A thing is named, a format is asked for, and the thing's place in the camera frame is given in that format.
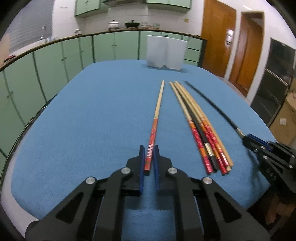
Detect black wok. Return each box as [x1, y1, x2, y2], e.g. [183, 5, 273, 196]
[125, 20, 140, 29]

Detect red orange bamboo chopstick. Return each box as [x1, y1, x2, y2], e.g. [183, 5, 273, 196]
[169, 82, 213, 174]

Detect black chopstick silver band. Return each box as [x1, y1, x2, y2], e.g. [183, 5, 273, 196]
[185, 81, 245, 138]

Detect small kettle on counter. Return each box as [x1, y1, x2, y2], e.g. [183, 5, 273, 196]
[75, 28, 82, 36]

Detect red patterned bamboo chopstick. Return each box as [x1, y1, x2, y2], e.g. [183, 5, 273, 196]
[171, 81, 231, 175]

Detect black chopstick gold band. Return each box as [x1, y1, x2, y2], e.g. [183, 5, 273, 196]
[174, 83, 219, 173]

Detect black glass cabinet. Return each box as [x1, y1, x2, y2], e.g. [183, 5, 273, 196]
[251, 39, 295, 126]

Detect white cooking pot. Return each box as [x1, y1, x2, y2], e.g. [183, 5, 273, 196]
[107, 20, 119, 31]

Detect cardboard box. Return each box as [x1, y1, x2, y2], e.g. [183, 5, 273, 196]
[269, 77, 295, 146]

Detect white divided utensil holder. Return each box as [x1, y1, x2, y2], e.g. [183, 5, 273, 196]
[146, 35, 188, 70]

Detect glass jars on counter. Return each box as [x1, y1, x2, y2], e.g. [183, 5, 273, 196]
[141, 22, 160, 30]

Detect blue table cloth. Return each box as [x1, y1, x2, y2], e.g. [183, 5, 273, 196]
[11, 60, 274, 240]

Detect green lower kitchen cabinets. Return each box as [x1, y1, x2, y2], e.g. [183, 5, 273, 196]
[1, 29, 207, 160]

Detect green upper kitchen cabinets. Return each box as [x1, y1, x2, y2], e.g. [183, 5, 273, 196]
[74, 0, 192, 18]

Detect green kitchen cabinets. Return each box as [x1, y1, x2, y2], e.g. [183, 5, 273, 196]
[1, 29, 207, 160]
[74, 0, 192, 18]

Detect brown wooden door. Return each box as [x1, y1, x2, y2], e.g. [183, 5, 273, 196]
[229, 11, 264, 96]
[201, 1, 236, 77]

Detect red-handled bamboo chopstick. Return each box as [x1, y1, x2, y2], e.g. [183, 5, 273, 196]
[144, 80, 165, 173]

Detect plain light bamboo chopstick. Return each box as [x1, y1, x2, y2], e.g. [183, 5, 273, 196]
[175, 81, 233, 172]

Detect grey window blind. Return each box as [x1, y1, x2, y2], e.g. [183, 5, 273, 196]
[6, 0, 55, 52]

